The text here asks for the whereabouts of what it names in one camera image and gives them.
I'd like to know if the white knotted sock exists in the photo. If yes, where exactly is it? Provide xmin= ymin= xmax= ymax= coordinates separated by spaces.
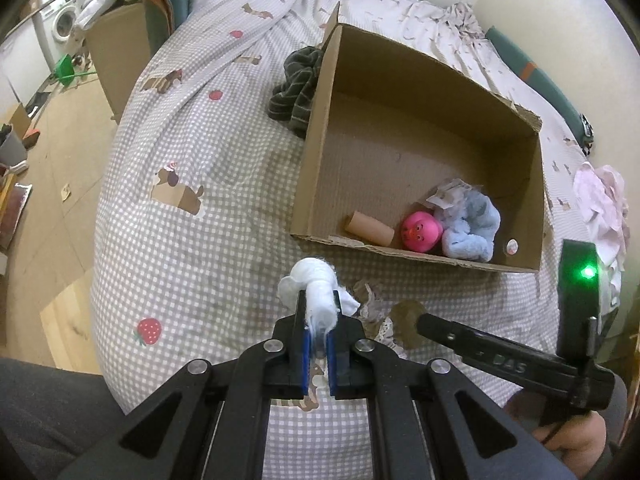
xmin=277 ymin=257 xmax=360 ymax=340

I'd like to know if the plastic bag with white item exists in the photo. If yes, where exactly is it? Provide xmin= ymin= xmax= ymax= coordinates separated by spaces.
xmin=424 ymin=178 xmax=478 ymax=210

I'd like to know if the right hand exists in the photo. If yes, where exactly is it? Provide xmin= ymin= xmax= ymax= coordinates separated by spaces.
xmin=504 ymin=390 xmax=608 ymax=479

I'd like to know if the beige cardboard tube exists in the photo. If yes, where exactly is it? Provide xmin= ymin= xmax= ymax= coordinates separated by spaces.
xmin=345 ymin=210 xmax=395 ymax=247

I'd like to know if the pink rubber duck toy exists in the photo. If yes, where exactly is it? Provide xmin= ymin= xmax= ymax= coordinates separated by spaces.
xmin=400 ymin=211 xmax=444 ymax=254

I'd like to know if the checkered bed cover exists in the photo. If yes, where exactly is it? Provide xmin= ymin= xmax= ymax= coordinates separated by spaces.
xmin=66 ymin=0 xmax=590 ymax=479

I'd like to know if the light blue fluffy towel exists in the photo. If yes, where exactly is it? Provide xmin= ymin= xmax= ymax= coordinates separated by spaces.
xmin=434 ymin=190 xmax=501 ymax=263

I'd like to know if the pink white clothing pile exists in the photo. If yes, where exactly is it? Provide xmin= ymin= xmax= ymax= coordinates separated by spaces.
xmin=573 ymin=162 xmax=630 ymax=271

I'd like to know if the brown cardboard box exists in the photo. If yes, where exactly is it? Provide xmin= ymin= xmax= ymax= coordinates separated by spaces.
xmin=290 ymin=16 xmax=544 ymax=272

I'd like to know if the dark striped cloth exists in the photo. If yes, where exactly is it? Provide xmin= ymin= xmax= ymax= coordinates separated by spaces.
xmin=267 ymin=46 xmax=323 ymax=140

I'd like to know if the teal orange pillow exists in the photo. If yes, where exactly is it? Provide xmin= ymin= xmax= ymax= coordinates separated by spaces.
xmin=486 ymin=26 xmax=594 ymax=155

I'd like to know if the large brown side box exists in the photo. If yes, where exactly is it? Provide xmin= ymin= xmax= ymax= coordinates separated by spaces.
xmin=86 ymin=3 xmax=151 ymax=122

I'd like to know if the green dustpan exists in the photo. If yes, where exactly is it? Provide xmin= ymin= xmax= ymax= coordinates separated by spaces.
xmin=52 ymin=54 xmax=98 ymax=88

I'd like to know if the white washing machine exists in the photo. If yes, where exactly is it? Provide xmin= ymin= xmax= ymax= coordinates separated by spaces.
xmin=32 ymin=0 xmax=79 ymax=70

